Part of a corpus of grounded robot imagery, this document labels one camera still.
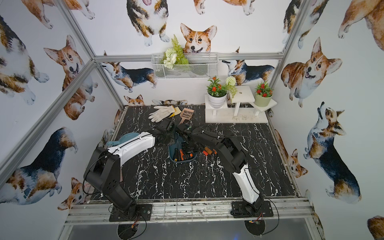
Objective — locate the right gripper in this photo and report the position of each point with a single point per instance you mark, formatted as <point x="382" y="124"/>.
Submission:
<point x="183" y="144"/>

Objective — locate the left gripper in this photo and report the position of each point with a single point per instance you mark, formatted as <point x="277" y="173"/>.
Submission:
<point x="167" y="132"/>

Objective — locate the teal storage tray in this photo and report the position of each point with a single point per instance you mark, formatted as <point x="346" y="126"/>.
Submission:
<point x="173" y="150"/>

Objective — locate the amber handle black screwdriver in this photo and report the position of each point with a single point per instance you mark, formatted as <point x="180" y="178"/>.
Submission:
<point x="208" y="151"/>

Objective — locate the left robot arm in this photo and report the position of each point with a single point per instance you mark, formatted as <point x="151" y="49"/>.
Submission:
<point x="104" y="168"/>

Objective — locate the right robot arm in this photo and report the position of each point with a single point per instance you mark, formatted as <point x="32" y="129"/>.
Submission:
<point x="234" y="158"/>

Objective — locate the white work glove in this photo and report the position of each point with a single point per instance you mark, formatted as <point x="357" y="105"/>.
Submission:
<point x="161" y="113"/>

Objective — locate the yellow sponge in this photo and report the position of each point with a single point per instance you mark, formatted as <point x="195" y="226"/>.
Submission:
<point x="176" y="112"/>

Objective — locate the brown litter scoop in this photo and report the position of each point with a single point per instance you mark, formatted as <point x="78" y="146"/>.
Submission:
<point x="186" y="114"/>

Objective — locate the blue dustpan scoop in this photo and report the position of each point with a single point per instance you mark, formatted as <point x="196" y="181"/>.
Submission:
<point x="123" y="139"/>

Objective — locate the white pot red flowers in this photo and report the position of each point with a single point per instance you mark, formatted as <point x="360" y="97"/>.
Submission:
<point x="217" y="93"/>

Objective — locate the white stepped plant stand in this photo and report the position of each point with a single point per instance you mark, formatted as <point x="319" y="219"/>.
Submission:
<point x="244" y="111"/>

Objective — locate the green fern white flowers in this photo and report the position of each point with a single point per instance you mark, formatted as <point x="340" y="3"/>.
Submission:
<point x="175" y="55"/>

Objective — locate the green pot red flowers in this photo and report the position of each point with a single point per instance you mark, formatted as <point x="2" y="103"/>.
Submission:
<point x="263" y="95"/>

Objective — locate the white wire wall basket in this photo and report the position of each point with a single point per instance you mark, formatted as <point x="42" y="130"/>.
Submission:
<point x="200" y="66"/>

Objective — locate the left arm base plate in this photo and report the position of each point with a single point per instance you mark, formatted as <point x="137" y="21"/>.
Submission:
<point x="141" y="212"/>

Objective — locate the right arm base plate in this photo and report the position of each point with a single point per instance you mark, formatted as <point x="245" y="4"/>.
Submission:
<point x="245" y="210"/>

